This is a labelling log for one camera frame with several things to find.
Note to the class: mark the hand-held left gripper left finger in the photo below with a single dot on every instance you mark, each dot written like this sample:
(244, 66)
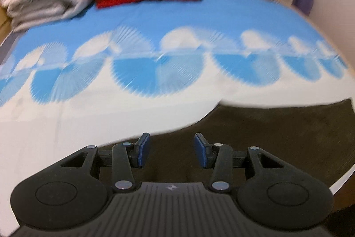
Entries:
(144, 149)

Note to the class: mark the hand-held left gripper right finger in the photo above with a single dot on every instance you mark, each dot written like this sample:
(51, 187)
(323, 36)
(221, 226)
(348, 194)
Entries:
(202, 150)

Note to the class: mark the blue white printed bed sheet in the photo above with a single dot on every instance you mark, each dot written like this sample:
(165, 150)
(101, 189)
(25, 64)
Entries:
(177, 20)

